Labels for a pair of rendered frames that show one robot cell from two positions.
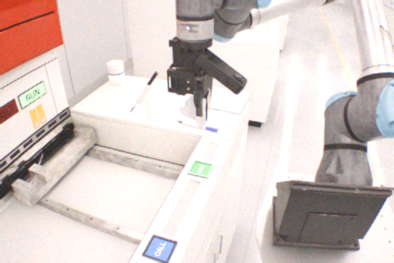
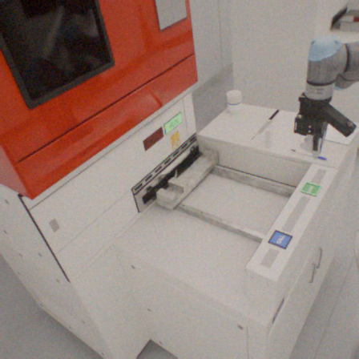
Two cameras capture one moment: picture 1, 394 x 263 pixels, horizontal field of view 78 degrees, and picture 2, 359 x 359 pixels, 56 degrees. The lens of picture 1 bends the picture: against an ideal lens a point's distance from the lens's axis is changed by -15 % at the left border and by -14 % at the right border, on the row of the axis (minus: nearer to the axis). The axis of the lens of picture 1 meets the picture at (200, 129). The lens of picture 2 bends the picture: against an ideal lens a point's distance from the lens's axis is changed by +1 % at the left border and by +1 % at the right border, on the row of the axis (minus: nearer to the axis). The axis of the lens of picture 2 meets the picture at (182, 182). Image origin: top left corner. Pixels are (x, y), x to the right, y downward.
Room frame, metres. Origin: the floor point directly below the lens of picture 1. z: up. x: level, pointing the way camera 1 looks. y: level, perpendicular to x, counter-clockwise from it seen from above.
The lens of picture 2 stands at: (-0.39, 0.06, 1.76)
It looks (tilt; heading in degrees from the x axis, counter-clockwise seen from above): 38 degrees down; 23
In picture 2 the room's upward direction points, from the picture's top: 10 degrees counter-clockwise
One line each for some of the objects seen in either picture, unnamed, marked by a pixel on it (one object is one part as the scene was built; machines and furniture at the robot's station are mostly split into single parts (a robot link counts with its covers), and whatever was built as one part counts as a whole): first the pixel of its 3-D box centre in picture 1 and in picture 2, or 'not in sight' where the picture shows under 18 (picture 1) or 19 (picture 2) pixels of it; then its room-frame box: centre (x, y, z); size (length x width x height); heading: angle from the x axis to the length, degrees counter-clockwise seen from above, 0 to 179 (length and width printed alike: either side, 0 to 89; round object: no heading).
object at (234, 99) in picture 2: (116, 72); (234, 102); (1.12, 0.36, 1.01); 0.07 x 0.07 x 0.10
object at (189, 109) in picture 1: (191, 112); (309, 147); (0.56, 0.02, 1.14); 0.06 x 0.03 x 0.09; 72
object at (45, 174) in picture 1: (41, 172); (178, 184); (0.61, 0.51, 0.89); 0.08 x 0.03 x 0.03; 72
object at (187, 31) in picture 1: (194, 28); (319, 89); (0.57, 0.01, 1.33); 0.08 x 0.08 x 0.05
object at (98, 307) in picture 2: not in sight; (114, 244); (0.62, 0.96, 0.41); 0.82 x 0.71 x 0.82; 162
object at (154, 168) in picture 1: (125, 161); (244, 179); (0.75, 0.26, 0.84); 0.50 x 0.02 x 0.03; 72
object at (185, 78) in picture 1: (191, 65); (313, 114); (0.57, 0.02, 1.25); 0.09 x 0.08 x 0.12; 72
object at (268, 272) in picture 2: (185, 222); (295, 227); (0.45, 0.04, 0.89); 0.55 x 0.09 x 0.14; 162
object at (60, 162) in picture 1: (58, 164); (189, 179); (0.68, 0.48, 0.87); 0.36 x 0.08 x 0.03; 162
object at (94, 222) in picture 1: (81, 217); (211, 219); (0.49, 0.34, 0.84); 0.50 x 0.02 x 0.03; 72
